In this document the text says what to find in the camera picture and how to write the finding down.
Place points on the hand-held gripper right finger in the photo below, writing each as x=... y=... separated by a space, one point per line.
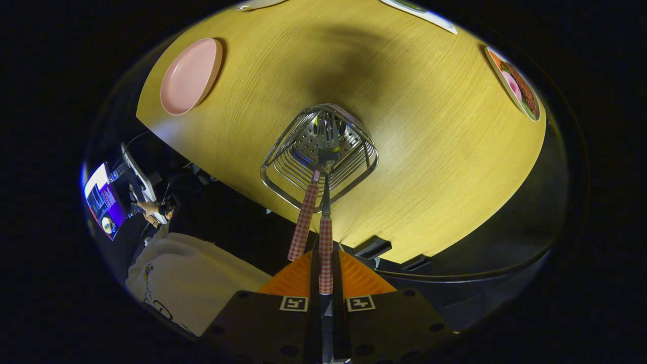
x=389 y=323

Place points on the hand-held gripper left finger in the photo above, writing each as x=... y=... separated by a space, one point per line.
x=263 y=323

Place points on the person's white shirt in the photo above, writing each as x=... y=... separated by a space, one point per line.
x=202 y=283

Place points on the white keyboard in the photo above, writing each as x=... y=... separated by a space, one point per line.
x=141 y=177

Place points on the lit computer screen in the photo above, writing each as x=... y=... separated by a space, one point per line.
x=103 y=202

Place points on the pink plate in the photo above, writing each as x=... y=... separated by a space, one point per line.
x=189 y=78

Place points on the white plate with food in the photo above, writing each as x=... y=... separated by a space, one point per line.
x=515 y=86

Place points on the white square coaster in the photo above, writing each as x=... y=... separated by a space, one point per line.
x=434 y=20

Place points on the white toaster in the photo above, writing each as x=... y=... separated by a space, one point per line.
x=260 y=4

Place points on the black table bracket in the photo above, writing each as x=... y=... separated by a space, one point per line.
x=417 y=262
x=373 y=247

